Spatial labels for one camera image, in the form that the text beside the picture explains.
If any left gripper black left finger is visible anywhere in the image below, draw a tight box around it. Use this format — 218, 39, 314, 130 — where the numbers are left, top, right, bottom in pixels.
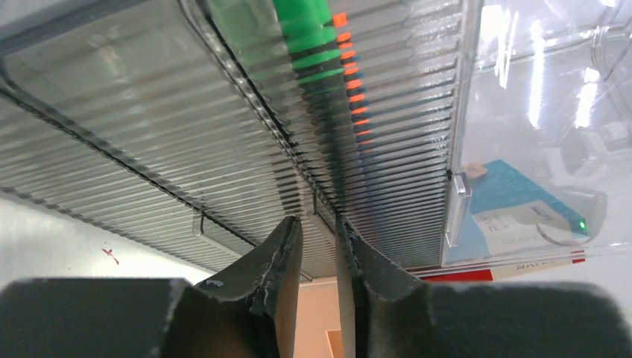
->
195, 216, 303, 318

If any red notebook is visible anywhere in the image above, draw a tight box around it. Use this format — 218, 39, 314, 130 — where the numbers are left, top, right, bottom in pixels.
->
411, 251, 586, 282

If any peach plastic desk organizer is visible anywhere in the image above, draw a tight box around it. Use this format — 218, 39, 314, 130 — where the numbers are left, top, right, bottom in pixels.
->
290, 277, 355, 357

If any orange tip black highlighter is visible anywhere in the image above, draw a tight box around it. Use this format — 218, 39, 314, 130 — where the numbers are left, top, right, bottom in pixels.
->
332, 12, 373, 149

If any clear drawer organizer box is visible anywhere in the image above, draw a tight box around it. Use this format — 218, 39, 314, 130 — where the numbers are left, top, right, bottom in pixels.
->
1, 1, 631, 280

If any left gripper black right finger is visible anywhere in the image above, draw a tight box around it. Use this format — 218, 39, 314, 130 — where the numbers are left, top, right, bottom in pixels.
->
335, 216, 429, 327

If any green tip black highlighter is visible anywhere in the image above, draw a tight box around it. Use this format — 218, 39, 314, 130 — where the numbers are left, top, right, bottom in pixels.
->
273, 1, 346, 161

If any teal notebook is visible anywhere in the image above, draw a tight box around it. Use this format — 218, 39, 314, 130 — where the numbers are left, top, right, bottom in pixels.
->
444, 160, 590, 264

